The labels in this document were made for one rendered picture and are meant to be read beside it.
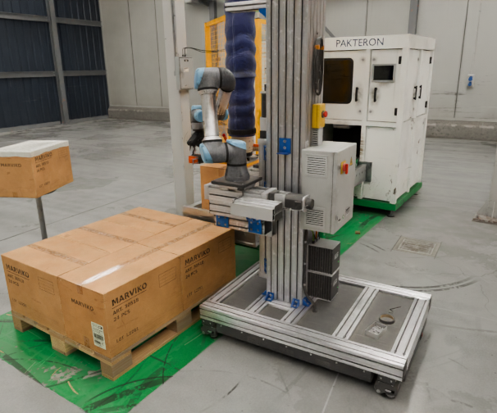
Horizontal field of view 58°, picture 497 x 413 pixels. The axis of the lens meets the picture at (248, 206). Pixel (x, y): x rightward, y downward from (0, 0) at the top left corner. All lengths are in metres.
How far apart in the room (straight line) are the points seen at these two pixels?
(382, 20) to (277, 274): 9.64
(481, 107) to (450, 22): 2.01
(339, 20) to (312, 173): 9.89
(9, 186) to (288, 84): 2.70
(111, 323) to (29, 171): 1.97
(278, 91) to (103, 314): 1.55
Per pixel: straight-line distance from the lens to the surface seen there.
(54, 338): 3.11
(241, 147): 2.57
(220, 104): 2.84
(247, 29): 3.45
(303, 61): 2.52
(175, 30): 4.42
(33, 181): 4.21
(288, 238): 2.75
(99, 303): 2.56
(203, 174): 3.47
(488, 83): 11.52
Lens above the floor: 1.67
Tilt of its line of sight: 17 degrees down
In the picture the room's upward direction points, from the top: 1 degrees counter-clockwise
